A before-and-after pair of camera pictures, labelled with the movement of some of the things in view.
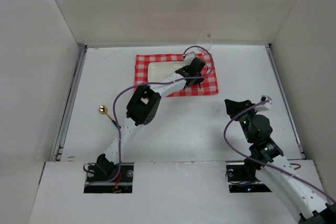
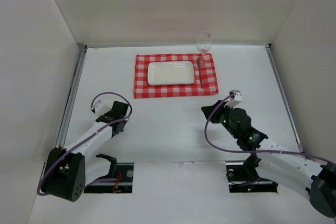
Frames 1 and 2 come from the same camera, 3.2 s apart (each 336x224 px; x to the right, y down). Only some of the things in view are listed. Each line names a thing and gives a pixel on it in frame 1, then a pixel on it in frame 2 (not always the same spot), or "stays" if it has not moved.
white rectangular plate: x=157 y=71 stays
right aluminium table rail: x=283 y=94 stays
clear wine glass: x=205 y=41 stays
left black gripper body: x=194 y=77 → x=119 y=108
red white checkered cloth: x=209 y=84 stays
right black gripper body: x=242 y=111 → x=213 y=113
